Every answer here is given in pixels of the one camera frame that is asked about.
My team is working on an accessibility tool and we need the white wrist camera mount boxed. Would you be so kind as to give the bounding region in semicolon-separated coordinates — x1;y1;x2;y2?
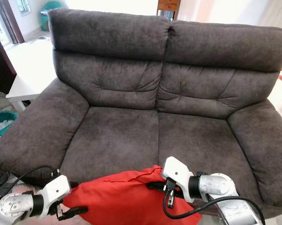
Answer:
36;175;71;207
161;156;196;191

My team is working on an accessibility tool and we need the dark grey two-seat sofa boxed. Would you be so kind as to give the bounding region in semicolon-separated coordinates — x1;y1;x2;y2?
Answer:
0;8;282;219

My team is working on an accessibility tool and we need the teal plastic basket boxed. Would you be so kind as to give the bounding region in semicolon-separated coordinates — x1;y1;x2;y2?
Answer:
0;110;19;137

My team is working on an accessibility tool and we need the red pillow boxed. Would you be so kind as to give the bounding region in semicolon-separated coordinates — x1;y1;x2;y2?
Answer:
64;165;202;225

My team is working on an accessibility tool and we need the brown wood panel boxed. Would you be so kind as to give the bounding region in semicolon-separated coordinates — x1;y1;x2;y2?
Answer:
157;0;182;22

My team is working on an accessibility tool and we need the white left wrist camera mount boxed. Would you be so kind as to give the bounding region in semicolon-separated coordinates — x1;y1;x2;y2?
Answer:
36;175;71;207

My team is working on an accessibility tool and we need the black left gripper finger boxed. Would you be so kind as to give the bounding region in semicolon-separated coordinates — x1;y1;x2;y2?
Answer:
61;206;89;220

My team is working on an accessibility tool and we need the teal plastic chair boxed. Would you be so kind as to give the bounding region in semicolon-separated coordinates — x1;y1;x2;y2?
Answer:
39;0;67;32

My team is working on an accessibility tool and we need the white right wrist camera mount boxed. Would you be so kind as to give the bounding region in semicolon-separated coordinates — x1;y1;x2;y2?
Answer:
161;156;196;191

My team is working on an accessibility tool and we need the dark brown wooden cabinet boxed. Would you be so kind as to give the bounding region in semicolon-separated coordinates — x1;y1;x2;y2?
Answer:
0;26;18;95

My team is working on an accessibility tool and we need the dark brown door frame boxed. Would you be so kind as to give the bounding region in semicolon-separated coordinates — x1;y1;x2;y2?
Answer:
0;0;25;45

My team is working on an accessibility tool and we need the white low table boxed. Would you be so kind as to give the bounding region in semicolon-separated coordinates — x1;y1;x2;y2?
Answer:
6;41;63;112

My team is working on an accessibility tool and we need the window with white frame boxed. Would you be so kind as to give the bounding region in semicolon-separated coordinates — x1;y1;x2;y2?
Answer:
15;0;32;15

